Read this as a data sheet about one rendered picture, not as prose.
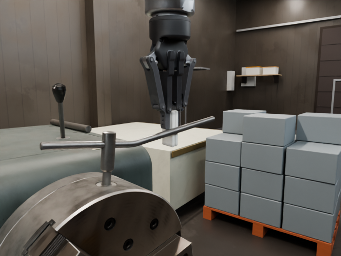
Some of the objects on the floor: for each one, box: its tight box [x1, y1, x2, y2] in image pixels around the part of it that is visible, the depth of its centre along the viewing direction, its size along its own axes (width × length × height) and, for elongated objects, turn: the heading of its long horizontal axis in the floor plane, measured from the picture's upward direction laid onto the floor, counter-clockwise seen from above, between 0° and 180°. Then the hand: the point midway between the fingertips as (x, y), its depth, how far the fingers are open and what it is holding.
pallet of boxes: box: [203, 109, 341, 256], centre depth 273 cm, size 120×77×115 cm
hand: (170, 128), depth 51 cm, fingers closed
